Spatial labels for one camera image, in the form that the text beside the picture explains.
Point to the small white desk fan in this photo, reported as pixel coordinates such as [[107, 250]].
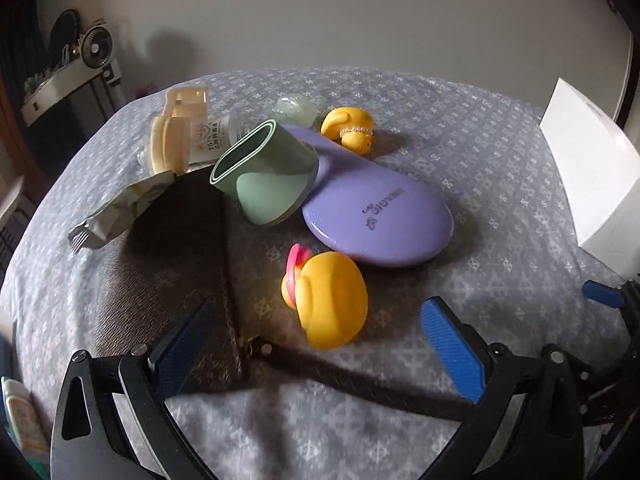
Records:
[[95, 47]]

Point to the grey patterned bedsheet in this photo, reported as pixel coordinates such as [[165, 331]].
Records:
[[475, 160]]

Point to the small yellow rubber duck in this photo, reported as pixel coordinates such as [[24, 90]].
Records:
[[345, 122]]

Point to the green plastic cup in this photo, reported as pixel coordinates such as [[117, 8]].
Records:
[[280, 175]]

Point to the round black mirror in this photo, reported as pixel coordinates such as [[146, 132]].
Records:
[[62, 35]]

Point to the white and orange tube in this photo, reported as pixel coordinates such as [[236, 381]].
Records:
[[20, 415]]

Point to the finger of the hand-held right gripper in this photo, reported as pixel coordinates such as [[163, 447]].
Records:
[[602, 294]]

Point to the clear plastic bottle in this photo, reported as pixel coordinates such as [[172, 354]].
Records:
[[222, 132]]

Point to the large yellow rubber duck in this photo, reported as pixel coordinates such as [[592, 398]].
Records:
[[330, 300]]

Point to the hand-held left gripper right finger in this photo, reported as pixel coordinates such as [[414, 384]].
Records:
[[452, 355]]

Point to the black and purple hairbrush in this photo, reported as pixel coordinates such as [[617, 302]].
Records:
[[380, 220]]

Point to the white curved shelf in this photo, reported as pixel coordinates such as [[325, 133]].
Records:
[[60, 86]]

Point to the white chair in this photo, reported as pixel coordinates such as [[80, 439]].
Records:
[[10, 196]]

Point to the cream hair claw clip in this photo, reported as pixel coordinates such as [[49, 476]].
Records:
[[170, 140]]

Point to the crumpled foil sachet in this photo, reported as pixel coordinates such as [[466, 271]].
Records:
[[115, 210]]

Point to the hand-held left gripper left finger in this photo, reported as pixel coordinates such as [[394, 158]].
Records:
[[182, 355]]

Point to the white cardboard box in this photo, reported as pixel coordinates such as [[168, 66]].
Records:
[[590, 175]]

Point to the pale green jar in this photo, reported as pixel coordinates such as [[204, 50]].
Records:
[[297, 107]]

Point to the brown patterned pouch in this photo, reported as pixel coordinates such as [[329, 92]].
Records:
[[175, 260]]

